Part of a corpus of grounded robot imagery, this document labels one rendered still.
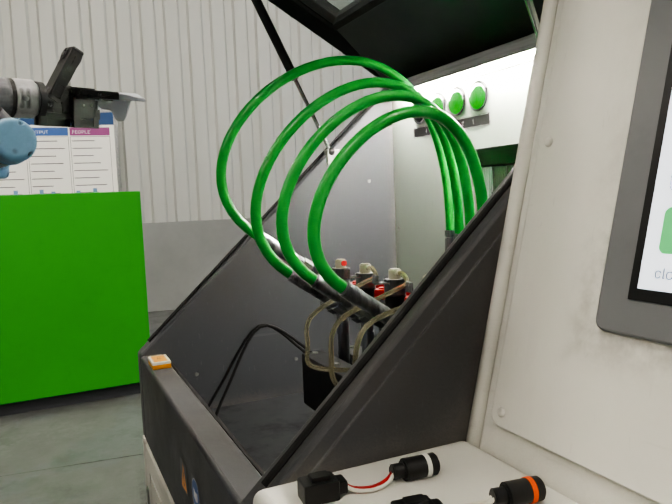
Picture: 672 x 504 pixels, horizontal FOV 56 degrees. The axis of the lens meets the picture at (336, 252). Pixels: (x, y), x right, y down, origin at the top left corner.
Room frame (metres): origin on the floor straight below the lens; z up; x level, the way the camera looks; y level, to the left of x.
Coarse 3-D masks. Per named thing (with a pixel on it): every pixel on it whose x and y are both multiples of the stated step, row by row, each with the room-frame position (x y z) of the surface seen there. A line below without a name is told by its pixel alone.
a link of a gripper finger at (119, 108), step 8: (120, 96) 1.32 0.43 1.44; (128, 96) 1.32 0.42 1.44; (136, 96) 1.34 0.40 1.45; (104, 104) 1.32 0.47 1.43; (112, 104) 1.32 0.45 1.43; (120, 104) 1.33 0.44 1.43; (128, 104) 1.33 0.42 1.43; (112, 112) 1.33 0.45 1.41; (120, 112) 1.33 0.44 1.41; (120, 120) 1.33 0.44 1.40
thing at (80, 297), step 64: (128, 192) 3.92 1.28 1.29; (0, 256) 3.60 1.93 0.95; (64, 256) 3.75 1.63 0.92; (128, 256) 3.91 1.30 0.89; (0, 320) 3.59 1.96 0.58; (64, 320) 3.74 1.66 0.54; (128, 320) 3.90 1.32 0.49; (0, 384) 3.58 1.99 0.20; (64, 384) 3.73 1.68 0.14; (128, 384) 3.93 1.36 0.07
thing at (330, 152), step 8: (256, 0) 1.22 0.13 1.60; (256, 8) 1.23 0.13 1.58; (264, 8) 1.23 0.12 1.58; (264, 16) 1.23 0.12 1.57; (264, 24) 1.23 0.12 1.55; (272, 24) 1.23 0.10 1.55; (272, 32) 1.23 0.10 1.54; (272, 40) 1.24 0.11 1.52; (280, 40) 1.24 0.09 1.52; (280, 48) 1.24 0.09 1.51; (280, 56) 1.24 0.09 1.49; (288, 56) 1.24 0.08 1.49; (288, 64) 1.24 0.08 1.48; (296, 80) 1.25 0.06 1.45; (304, 96) 1.26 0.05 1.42; (328, 144) 1.27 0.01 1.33; (328, 152) 1.27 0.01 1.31; (336, 152) 1.28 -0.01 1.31; (328, 160) 1.27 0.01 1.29
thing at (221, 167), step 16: (304, 64) 0.91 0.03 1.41; (320, 64) 0.92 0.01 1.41; (336, 64) 0.94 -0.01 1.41; (352, 64) 0.95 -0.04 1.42; (368, 64) 0.96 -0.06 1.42; (384, 64) 0.97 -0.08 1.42; (288, 80) 0.90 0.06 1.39; (400, 80) 0.98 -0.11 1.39; (256, 96) 0.88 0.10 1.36; (240, 112) 0.87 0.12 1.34; (240, 128) 0.87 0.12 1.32; (432, 128) 1.00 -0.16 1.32; (224, 144) 0.86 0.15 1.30; (224, 160) 0.86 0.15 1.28; (224, 176) 0.86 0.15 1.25; (448, 176) 1.01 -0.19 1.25; (224, 192) 0.86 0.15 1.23; (448, 192) 1.01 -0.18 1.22; (448, 208) 1.01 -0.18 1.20; (240, 224) 0.87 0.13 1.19; (448, 224) 1.02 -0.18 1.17
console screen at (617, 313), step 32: (640, 64) 0.51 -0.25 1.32; (640, 96) 0.50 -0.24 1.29; (640, 128) 0.50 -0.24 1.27; (640, 160) 0.49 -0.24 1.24; (640, 192) 0.48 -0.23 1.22; (640, 224) 0.47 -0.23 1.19; (608, 256) 0.49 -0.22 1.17; (640, 256) 0.47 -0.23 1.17; (608, 288) 0.49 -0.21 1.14; (640, 288) 0.46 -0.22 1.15; (608, 320) 0.48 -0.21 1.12; (640, 320) 0.45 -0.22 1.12
